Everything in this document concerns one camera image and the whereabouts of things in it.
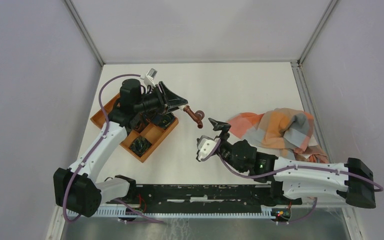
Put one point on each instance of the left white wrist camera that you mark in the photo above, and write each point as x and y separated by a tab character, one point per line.
149	78

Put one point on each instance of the aluminium frame rail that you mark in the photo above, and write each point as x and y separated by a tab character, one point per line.
294	222

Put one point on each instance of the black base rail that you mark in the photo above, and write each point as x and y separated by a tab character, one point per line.
204	199

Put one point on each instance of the brown water faucet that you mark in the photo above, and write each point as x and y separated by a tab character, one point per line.
196	116

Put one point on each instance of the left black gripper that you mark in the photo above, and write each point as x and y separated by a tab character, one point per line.
167	100

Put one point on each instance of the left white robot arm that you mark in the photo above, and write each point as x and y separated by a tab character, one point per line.
76	187

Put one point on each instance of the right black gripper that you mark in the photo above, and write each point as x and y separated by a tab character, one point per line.
220	126

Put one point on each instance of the orange compartment tray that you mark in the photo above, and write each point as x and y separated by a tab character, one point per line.
144	139

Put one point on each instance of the orange grey checkered cloth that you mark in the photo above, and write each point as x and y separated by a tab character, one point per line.
288	130

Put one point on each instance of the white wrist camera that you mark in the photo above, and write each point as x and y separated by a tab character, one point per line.
208	147
149	78

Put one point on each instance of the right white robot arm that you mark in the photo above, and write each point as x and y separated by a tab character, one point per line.
352	181

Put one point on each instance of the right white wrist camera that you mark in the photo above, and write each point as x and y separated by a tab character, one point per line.
208	147

